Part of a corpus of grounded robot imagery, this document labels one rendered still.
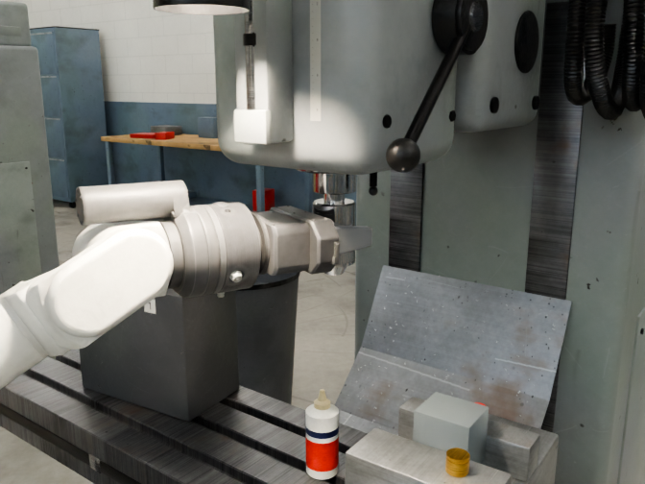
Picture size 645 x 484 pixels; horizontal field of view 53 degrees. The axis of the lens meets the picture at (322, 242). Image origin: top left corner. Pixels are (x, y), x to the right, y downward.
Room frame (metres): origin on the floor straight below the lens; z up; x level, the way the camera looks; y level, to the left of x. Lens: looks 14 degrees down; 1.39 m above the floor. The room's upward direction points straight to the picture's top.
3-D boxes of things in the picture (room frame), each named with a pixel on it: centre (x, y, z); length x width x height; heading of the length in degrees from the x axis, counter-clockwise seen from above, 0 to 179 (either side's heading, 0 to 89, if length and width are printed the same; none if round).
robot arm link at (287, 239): (0.64, 0.07, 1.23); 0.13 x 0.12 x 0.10; 31
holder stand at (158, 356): (0.93, 0.25, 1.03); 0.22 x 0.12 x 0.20; 60
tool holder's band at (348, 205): (0.69, -0.01, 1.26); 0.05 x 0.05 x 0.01
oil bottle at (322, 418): (0.71, 0.00, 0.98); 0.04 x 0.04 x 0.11
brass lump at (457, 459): (0.54, -0.13, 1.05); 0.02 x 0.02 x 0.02
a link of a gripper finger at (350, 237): (0.66, -0.03, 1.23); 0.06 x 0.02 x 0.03; 121
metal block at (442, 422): (0.60, -0.13, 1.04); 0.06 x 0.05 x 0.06; 55
